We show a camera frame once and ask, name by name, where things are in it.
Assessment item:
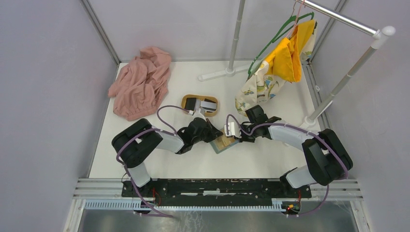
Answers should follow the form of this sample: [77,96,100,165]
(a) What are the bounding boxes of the green clothes hanger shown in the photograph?
[247,12,315,80]

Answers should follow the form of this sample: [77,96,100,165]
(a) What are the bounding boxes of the white clothes rack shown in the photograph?
[198,0,396,131]

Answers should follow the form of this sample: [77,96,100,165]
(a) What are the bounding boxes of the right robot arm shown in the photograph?
[239,105,353,197]

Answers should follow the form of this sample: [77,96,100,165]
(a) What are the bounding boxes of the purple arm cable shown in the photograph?
[225,114,349,218]
[116,105,197,219]

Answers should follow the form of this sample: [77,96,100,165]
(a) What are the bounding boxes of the cartoon print hanging garment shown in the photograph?
[234,19,318,116]

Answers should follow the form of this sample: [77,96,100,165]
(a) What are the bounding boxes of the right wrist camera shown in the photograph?
[224,122,241,138]

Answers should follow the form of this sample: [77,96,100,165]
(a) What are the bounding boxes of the aluminium frame rails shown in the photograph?
[63,178,370,232]

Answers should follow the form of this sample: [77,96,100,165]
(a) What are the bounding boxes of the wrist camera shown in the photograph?
[188,108,206,120]
[224,122,241,138]

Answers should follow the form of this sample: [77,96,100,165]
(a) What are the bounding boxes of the yellow oval card tray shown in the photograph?
[181,94,220,117]

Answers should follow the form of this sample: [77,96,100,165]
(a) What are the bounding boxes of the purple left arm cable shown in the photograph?
[116,105,197,219]

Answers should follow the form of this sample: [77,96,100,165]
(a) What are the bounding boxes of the yellow hanging garment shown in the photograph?
[264,19,317,83]

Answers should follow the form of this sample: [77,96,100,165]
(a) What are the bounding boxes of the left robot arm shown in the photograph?
[111,117,223,197]

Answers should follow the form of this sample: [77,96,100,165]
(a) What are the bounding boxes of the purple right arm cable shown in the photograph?
[225,114,349,218]

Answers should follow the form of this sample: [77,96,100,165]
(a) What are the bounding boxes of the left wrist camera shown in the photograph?
[188,108,206,120]

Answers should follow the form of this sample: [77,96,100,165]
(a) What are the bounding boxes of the black card in tray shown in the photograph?
[184,98,197,111]

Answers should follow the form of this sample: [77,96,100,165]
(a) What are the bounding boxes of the pink crumpled cloth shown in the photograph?
[108,46,172,121]

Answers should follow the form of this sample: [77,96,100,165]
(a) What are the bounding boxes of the white cable duct strip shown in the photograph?
[84,200,284,212]

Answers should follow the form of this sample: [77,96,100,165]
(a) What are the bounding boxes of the white striped card in tray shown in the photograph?
[200,99,218,113]

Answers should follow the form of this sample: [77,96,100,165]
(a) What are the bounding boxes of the pink clothes hanger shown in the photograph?
[286,0,305,38]

